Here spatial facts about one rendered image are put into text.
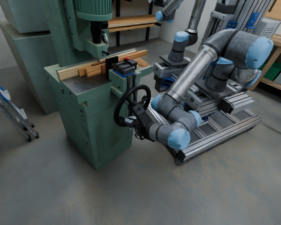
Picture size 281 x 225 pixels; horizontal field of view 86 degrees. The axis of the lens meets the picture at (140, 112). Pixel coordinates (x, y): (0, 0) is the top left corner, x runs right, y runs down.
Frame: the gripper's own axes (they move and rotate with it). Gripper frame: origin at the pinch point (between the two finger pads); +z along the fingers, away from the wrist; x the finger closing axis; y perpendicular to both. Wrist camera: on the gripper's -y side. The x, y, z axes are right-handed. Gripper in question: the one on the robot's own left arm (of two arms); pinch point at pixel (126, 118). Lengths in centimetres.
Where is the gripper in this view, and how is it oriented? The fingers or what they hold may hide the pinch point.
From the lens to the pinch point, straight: 79.7
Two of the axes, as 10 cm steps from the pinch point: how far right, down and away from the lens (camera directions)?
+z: -6.3, -1.5, 7.6
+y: 2.7, 8.8, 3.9
